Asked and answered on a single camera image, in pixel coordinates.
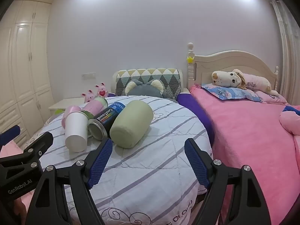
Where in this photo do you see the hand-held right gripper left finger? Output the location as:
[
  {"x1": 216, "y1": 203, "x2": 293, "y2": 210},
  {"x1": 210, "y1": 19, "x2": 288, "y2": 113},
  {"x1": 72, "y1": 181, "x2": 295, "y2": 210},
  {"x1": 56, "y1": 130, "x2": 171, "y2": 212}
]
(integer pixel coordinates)
[{"x1": 25, "y1": 138, "x2": 113, "y2": 225}]

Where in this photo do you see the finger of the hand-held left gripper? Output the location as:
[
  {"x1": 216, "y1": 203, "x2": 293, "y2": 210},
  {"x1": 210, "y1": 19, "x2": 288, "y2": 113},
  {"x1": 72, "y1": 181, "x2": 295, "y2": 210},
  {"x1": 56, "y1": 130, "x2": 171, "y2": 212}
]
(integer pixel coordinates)
[
  {"x1": 0, "y1": 125, "x2": 21, "y2": 147},
  {"x1": 0, "y1": 132, "x2": 54, "y2": 177}
]

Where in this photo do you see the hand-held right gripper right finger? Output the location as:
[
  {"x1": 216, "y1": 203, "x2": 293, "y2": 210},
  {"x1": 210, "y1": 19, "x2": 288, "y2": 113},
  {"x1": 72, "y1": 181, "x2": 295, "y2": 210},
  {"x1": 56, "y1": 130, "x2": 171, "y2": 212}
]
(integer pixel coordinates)
[{"x1": 184, "y1": 138, "x2": 271, "y2": 225}]

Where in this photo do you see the light green cup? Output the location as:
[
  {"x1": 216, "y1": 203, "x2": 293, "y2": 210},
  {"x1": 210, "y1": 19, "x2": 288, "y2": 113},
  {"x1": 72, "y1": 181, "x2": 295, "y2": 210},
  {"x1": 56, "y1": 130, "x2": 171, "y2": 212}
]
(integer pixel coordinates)
[{"x1": 110, "y1": 100, "x2": 154, "y2": 149}]

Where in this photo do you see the white cup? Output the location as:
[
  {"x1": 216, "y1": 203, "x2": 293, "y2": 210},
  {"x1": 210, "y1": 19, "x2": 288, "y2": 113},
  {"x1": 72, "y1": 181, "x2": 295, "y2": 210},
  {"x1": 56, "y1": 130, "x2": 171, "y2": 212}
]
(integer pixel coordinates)
[{"x1": 65, "y1": 115, "x2": 89, "y2": 153}]

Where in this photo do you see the pink and green cup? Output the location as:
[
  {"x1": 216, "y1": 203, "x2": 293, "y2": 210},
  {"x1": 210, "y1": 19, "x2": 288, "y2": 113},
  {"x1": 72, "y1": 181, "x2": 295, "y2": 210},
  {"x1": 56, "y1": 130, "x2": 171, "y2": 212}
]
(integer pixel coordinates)
[{"x1": 81, "y1": 96, "x2": 109, "y2": 120}]

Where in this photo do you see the black and blue tin can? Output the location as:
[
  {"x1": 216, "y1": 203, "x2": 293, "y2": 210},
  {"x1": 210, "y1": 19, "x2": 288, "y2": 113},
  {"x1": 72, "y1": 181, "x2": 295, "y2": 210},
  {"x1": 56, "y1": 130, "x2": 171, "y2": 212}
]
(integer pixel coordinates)
[{"x1": 88, "y1": 101, "x2": 127, "y2": 141}]

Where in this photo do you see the white striped quilt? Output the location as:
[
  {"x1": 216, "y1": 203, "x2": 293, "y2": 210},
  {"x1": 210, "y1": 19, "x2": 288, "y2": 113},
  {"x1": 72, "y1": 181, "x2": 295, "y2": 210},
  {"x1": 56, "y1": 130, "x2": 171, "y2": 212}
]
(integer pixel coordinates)
[{"x1": 23, "y1": 95, "x2": 214, "y2": 225}]

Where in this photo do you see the white nightstand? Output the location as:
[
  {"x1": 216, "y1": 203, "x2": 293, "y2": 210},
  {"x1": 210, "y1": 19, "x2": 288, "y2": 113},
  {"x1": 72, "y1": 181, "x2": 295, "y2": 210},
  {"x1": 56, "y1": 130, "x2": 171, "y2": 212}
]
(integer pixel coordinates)
[{"x1": 48, "y1": 96, "x2": 99, "y2": 117}]

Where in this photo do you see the purple bed sheet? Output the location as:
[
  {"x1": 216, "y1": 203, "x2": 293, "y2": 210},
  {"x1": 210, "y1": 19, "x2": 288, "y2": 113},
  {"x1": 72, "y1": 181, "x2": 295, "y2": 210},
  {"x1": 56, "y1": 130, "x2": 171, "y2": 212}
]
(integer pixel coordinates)
[{"x1": 176, "y1": 92, "x2": 216, "y2": 146}]

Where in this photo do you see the pink blanket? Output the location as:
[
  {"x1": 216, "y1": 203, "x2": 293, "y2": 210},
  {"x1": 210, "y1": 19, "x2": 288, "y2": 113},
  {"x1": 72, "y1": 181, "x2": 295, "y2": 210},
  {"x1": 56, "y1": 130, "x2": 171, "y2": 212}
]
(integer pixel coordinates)
[{"x1": 189, "y1": 84, "x2": 300, "y2": 225}]

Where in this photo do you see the small pink plush bunny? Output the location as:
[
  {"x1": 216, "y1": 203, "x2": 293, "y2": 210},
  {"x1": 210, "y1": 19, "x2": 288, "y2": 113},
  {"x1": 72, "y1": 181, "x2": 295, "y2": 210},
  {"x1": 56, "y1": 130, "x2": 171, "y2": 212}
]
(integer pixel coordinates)
[{"x1": 81, "y1": 89, "x2": 95, "y2": 103}]

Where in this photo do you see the large pink plush bunny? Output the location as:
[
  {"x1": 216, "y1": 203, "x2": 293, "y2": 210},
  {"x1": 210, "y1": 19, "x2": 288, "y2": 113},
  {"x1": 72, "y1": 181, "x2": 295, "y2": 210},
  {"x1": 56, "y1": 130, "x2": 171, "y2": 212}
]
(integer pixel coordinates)
[{"x1": 95, "y1": 82, "x2": 109, "y2": 98}]

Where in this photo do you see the cream wardrobe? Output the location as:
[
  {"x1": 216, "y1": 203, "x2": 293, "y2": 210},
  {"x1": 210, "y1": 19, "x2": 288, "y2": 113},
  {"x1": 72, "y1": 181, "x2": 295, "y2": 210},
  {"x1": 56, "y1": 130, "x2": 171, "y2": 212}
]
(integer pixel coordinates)
[{"x1": 0, "y1": 0, "x2": 53, "y2": 147}]

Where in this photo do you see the blue printed pillow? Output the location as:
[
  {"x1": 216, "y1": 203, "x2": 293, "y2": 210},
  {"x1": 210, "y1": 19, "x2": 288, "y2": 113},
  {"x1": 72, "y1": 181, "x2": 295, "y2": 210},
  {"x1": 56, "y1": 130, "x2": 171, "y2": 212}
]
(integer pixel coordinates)
[{"x1": 202, "y1": 83, "x2": 263, "y2": 103}]

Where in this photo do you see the grey plush pillow with ears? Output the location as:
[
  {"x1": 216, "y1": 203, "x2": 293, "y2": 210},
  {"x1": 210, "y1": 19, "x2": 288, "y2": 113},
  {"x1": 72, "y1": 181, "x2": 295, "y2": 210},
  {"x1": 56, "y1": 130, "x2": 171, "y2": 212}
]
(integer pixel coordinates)
[{"x1": 124, "y1": 79, "x2": 179, "y2": 104}]

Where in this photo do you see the long dog plush toy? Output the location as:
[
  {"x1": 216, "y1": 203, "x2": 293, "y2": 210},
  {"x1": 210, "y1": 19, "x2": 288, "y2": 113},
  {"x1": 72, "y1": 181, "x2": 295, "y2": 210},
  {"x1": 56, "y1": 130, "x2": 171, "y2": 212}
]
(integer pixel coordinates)
[{"x1": 211, "y1": 69, "x2": 280, "y2": 98}]

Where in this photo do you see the triangle pattern padded headboard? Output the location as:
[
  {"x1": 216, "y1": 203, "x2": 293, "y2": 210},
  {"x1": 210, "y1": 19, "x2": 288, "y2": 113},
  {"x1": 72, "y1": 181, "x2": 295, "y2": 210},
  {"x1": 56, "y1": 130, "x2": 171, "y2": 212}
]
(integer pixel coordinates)
[{"x1": 112, "y1": 69, "x2": 183, "y2": 100}]

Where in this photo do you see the pink pillow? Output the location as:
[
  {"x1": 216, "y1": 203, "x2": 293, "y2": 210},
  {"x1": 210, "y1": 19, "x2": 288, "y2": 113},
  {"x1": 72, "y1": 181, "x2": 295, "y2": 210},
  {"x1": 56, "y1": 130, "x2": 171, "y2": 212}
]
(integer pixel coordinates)
[{"x1": 255, "y1": 90, "x2": 289, "y2": 105}]

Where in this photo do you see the pink cushion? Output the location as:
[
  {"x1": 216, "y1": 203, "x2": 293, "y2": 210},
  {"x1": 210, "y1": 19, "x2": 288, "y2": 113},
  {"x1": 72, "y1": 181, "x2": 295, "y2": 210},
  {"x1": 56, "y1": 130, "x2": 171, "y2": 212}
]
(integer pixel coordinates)
[{"x1": 279, "y1": 105, "x2": 300, "y2": 136}]

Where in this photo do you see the cream wooden headboard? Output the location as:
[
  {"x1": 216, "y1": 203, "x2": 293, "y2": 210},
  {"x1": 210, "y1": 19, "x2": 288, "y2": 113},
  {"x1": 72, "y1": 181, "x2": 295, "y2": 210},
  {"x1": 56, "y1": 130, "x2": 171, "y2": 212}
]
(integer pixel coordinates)
[{"x1": 187, "y1": 43, "x2": 280, "y2": 92}]

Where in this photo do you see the white curtain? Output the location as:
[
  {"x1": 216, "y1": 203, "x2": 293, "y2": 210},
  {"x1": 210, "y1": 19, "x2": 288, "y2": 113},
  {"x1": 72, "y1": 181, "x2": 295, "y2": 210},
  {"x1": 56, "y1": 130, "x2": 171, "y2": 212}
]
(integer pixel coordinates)
[{"x1": 271, "y1": 0, "x2": 300, "y2": 113}]

